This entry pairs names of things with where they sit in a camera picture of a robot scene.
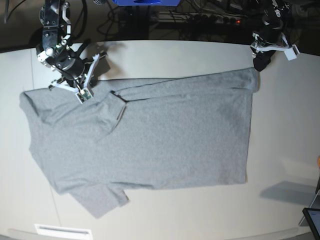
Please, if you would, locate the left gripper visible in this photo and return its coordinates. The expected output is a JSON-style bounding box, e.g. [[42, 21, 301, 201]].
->
[[253, 24, 283, 72]]

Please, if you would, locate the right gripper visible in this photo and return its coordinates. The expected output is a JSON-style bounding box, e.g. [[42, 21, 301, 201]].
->
[[51, 51, 111, 87]]

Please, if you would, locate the grey T-shirt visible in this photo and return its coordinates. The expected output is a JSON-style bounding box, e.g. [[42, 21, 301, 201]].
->
[[19, 67, 259, 218]]

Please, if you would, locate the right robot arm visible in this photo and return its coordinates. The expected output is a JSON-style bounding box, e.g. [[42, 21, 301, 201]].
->
[[36, 0, 107, 92]]

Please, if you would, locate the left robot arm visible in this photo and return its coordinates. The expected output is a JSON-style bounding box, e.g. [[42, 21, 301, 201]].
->
[[250, 0, 290, 72]]

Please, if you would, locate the black power strip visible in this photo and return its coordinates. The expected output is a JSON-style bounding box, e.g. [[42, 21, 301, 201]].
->
[[191, 13, 243, 26]]

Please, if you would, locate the black tablet device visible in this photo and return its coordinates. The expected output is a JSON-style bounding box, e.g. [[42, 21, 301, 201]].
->
[[302, 208, 320, 240]]

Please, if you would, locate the white table label strip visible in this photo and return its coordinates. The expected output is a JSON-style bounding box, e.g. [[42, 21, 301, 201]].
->
[[34, 224, 93, 240]]

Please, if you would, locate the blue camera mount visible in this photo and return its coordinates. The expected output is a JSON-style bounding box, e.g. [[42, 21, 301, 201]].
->
[[113, 0, 180, 7]]

